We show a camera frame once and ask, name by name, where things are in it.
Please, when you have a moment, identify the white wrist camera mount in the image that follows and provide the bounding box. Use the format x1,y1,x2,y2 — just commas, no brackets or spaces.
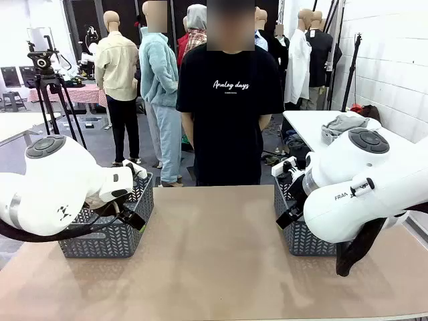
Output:
122,159,148,180
271,156,298,177

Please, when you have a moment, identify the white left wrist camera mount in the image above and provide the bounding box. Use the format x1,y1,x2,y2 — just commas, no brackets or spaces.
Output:
122,159,148,180

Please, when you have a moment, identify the mannequin in black shirt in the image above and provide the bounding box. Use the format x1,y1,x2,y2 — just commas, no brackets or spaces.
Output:
306,10,344,111

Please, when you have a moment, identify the table with pink cloth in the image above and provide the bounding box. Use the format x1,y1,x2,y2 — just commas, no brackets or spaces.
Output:
28,83,108,108

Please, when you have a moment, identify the dark bag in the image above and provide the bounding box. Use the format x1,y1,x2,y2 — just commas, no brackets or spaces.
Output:
350,103,381,122

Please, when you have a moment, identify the grey step stool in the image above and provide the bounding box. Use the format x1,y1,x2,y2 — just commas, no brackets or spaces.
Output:
2,92,27,113

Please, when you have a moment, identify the mannequin in beige shirt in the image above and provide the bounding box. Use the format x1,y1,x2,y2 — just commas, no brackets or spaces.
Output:
94,10,141,167

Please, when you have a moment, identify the person's right forearm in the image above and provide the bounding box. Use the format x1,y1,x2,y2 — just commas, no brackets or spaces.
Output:
181,112,195,151

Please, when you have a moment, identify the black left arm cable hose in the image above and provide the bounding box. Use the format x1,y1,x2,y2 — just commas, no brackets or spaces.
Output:
0,197,134,243

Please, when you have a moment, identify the person in black t-shirt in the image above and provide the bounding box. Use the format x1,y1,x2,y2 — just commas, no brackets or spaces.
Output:
176,0,285,187

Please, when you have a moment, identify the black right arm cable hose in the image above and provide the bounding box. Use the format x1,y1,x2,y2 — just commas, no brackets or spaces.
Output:
336,203,428,278

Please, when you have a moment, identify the mannequin in plaid shirt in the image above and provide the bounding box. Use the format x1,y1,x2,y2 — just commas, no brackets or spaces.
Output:
177,3,208,68

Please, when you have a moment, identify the black camera tripod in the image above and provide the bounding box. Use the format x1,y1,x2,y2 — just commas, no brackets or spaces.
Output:
26,35,88,150

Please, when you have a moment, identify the grey plastic lattice basket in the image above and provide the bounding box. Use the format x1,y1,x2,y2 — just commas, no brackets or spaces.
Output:
274,173,338,257
58,172,154,259

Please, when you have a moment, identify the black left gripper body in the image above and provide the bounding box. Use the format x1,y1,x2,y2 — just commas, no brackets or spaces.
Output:
112,192,134,215

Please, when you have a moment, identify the grey clothes pile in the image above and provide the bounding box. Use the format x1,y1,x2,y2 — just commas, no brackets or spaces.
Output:
320,114,370,144

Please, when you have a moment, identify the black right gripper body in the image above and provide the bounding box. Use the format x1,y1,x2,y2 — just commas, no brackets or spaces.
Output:
284,173,307,210

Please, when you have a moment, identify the black light stand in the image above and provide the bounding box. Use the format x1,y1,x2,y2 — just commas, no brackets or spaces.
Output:
340,32,364,113

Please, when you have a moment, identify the mannequin in white shirt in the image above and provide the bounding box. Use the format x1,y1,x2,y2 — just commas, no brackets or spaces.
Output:
284,9,314,106

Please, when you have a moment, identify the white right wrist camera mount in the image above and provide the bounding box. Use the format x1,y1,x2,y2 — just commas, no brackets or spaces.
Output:
271,156,298,177

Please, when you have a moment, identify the mannequin in black jacket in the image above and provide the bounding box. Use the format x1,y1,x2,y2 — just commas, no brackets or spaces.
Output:
255,6,290,101

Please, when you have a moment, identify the mannequin in light blue fleece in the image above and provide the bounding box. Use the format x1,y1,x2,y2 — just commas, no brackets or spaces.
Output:
138,0,183,187

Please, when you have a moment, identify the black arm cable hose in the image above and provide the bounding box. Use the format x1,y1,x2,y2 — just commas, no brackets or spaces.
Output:
0,197,134,243
336,203,428,278

